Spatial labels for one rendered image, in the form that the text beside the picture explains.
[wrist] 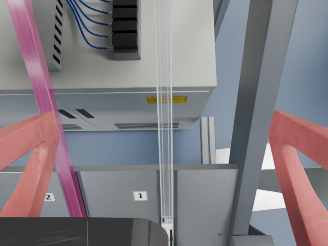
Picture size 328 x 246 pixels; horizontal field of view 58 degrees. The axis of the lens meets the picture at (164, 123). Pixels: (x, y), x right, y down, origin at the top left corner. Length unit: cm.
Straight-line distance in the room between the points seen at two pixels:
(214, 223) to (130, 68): 35
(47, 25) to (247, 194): 47
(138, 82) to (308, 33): 99
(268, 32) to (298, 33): 118
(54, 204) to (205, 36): 43
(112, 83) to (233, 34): 84
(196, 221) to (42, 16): 47
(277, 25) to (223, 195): 20
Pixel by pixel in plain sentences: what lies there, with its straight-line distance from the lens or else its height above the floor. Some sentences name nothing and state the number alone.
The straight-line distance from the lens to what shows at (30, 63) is 28.
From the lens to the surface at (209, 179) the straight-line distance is 35.
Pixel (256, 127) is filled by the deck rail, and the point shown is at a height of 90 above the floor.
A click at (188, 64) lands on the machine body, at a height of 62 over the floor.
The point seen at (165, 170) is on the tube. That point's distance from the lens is 32.
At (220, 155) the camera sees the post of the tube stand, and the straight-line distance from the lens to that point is 119.
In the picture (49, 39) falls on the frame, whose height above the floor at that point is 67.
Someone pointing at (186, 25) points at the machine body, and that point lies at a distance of 64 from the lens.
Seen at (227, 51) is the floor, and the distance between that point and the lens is 131.
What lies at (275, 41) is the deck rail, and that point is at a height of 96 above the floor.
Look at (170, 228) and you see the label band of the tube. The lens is 39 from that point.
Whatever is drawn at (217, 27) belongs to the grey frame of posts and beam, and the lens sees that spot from 80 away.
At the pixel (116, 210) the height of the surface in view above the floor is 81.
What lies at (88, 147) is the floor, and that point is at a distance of 123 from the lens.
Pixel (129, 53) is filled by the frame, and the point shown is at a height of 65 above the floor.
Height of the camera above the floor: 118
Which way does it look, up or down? 80 degrees down
